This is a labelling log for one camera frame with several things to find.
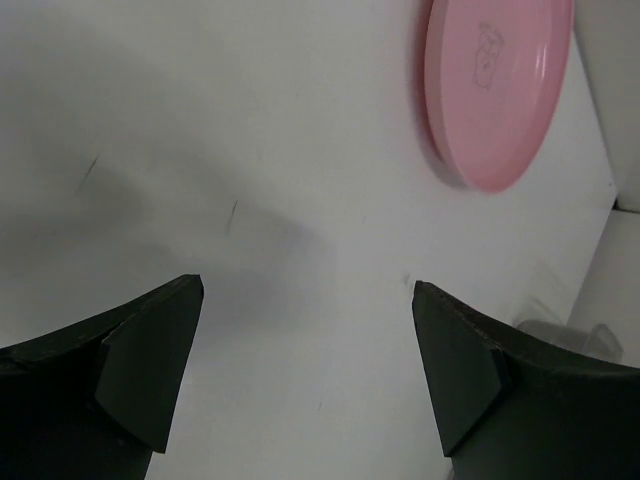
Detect pink plastic plate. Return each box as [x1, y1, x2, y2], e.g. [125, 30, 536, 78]
[424, 0, 575, 194]

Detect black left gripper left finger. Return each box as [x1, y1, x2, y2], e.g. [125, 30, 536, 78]
[1, 274, 203, 479]

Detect clear plastic bin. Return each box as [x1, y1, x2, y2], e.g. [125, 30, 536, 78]
[513, 298, 624, 364]

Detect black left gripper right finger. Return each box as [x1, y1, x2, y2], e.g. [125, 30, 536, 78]
[412, 281, 639, 479]

